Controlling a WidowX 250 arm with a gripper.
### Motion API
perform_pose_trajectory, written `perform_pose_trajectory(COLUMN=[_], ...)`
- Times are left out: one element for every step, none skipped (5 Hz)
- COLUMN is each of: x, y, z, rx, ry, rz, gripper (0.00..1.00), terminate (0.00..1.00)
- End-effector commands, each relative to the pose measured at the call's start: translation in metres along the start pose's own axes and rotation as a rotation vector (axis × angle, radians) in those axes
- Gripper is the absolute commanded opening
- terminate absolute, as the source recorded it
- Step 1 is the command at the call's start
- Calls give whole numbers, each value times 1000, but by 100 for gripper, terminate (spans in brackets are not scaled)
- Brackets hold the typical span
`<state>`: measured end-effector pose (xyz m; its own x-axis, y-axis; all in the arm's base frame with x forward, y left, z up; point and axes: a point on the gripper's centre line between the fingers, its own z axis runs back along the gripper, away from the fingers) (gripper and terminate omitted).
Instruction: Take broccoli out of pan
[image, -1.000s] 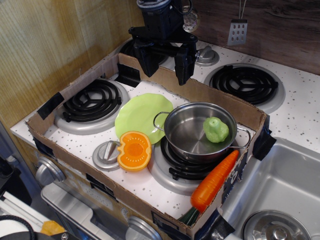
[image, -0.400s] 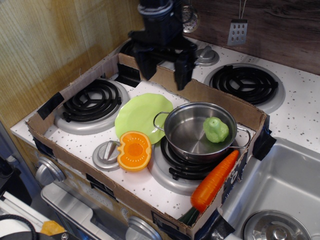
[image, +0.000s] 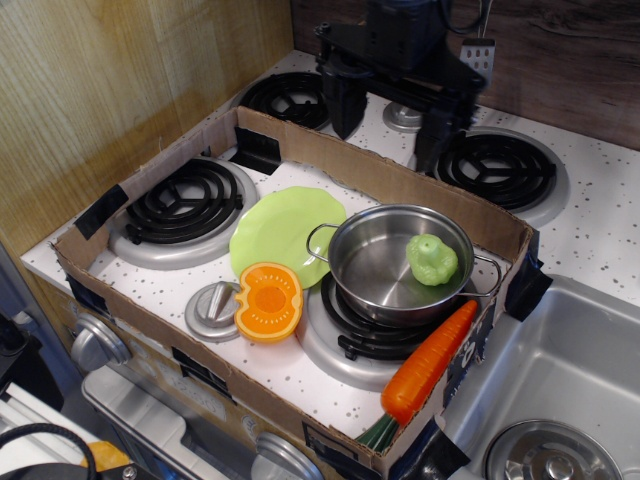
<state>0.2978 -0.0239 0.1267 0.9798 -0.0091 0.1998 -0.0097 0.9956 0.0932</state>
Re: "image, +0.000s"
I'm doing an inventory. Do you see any grey stove knob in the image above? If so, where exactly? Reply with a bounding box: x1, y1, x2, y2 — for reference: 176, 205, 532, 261
184, 281, 240, 343
383, 102, 422, 133

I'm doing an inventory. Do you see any grey stove knob back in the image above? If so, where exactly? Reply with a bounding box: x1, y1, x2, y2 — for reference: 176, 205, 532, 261
383, 102, 422, 133

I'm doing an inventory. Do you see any silver sink basin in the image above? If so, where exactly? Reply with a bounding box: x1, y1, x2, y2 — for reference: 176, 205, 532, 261
444, 276, 639, 479

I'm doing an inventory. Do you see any silver oven knob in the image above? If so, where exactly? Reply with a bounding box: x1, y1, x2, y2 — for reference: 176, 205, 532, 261
71, 313, 132, 372
251, 432, 324, 480

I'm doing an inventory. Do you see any hanging metal slotted spatula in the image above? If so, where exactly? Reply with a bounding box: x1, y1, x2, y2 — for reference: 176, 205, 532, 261
459, 0, 496, 86

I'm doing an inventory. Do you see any light green plastic plate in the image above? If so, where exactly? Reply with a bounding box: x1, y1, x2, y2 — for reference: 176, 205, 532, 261
230, 186, 346, 289

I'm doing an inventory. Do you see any front right black burner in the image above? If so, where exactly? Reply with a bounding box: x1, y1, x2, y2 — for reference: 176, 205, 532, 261
296, 273, 464, 392

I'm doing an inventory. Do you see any black cable loop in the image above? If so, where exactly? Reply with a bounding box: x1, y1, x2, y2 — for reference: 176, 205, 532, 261
0, 422, 98, 480

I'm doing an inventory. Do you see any small orange yellow object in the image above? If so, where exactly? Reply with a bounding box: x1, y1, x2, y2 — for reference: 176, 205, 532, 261
88, 440, 131, 472

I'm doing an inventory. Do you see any grey stove knob front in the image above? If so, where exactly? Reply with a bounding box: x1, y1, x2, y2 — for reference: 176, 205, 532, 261
184, 281, 240, 343

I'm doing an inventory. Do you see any front left black burner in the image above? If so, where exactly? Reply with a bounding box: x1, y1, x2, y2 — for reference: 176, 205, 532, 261
109, 157, 259, 271

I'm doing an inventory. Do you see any silver oven door handle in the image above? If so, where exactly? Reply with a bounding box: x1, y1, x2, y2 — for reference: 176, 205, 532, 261
82, 367, 225, 479

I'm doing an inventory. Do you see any brown cardboard fence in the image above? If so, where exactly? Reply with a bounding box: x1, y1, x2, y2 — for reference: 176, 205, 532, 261
53, 107, 538, 479

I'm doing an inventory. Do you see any silver oven knob left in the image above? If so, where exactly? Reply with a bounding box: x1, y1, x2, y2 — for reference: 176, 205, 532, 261
71, 313, 132, 372

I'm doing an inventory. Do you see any back right black burner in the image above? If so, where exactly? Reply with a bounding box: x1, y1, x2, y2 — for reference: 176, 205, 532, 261
427, 127, 570, 228

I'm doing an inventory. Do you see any orange toy pumpkin slice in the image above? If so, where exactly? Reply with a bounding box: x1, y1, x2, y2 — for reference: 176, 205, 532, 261
234, 262, 303, 343

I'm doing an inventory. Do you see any light green toy broccoli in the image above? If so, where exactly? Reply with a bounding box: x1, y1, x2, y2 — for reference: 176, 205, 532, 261
405, 234, 458, 286

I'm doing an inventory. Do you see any silver sink drain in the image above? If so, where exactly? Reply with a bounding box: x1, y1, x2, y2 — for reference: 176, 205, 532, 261
483, 420, 622, 480

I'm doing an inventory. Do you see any silver oven knob right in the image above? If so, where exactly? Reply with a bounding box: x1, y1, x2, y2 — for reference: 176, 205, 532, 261
251, 432, 324, 480

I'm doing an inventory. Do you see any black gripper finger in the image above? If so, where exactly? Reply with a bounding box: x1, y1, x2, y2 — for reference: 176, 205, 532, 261
322, 69, 369, 140
414, 102, 470, 173

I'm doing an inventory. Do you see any orange toy carrot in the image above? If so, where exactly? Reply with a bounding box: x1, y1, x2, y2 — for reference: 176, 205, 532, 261
357, 300, 478, 452

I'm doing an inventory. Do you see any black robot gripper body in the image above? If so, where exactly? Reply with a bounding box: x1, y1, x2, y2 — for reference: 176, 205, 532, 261
314, 1, 486, 121

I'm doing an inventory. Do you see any stainless steel pan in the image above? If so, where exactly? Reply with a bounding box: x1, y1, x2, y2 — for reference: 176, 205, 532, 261
306, 204, 503, 328

